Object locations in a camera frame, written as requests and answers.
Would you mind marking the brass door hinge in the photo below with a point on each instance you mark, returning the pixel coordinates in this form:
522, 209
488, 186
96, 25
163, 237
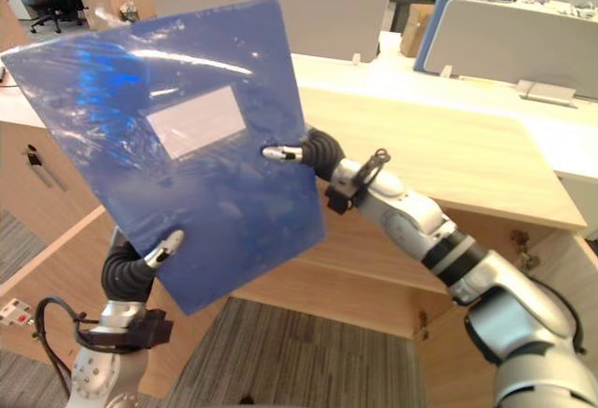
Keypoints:
523, 247

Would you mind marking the black cabinet key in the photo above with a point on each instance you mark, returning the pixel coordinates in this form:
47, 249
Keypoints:
32, 156

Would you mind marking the grey partition with blue edge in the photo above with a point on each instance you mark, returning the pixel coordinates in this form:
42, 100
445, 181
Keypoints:
514, 39

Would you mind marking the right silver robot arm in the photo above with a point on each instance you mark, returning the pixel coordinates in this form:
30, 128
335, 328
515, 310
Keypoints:
472, 282

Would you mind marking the silver partition bracket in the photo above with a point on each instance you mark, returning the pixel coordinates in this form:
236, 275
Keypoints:
547, 93

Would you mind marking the grey desk partition panel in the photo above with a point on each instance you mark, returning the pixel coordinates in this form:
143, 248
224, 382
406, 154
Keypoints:
280, 11

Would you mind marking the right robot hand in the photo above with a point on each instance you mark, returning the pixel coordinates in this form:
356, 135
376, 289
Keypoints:
317, 149

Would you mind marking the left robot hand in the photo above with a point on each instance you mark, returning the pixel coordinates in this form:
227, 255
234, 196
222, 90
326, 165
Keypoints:
128, 270

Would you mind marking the white power strip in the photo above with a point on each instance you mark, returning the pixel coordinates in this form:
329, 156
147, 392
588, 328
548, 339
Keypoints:
14, 312

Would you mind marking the blue plastic folder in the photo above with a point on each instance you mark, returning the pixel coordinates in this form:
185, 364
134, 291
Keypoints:
210, 184

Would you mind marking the cardboard box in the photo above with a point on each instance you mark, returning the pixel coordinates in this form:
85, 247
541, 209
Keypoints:
415, 30

